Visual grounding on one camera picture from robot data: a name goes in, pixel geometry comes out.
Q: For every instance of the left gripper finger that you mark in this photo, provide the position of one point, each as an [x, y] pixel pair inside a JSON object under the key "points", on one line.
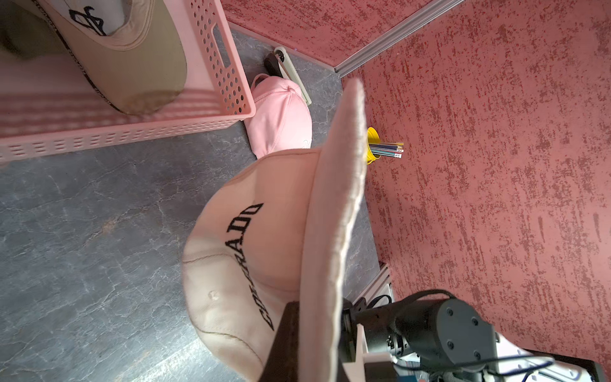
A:
{"points": [[282, 363]]}

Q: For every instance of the aluminium front rail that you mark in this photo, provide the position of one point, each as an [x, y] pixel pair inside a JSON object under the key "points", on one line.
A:
{"points": [[379, 287]]}

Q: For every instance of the beige cap in basket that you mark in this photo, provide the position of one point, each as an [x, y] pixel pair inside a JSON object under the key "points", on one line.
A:
{"points": [[129, 51]]}

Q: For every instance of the cream baseball cap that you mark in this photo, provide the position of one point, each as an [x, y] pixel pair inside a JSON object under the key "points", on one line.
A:
{"points": [[279, 232]]}

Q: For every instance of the right corner aluminium post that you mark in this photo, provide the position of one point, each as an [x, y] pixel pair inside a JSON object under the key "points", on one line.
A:
{"points": [[430, 12]]}

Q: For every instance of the pink baseball cap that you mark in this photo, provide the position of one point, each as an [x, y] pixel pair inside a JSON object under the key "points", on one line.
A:
{"points": [[282, 120]]}

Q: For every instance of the pink perforated plastic basket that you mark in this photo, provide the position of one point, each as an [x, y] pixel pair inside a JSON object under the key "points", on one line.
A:
{"points": [[48, 107]]}

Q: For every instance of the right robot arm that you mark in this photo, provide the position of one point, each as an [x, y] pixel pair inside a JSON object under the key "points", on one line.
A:
{"points": [[434, 336]]}

